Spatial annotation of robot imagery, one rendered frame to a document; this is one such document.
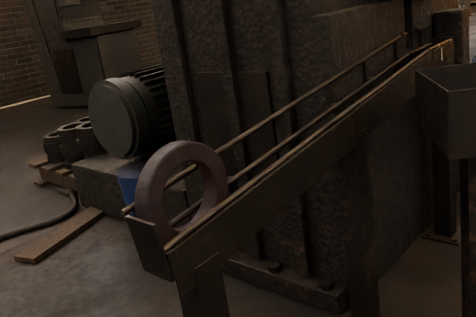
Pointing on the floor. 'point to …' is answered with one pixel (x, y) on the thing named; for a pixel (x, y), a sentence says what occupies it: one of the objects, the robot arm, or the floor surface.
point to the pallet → (66, 153)
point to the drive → (128, 139)
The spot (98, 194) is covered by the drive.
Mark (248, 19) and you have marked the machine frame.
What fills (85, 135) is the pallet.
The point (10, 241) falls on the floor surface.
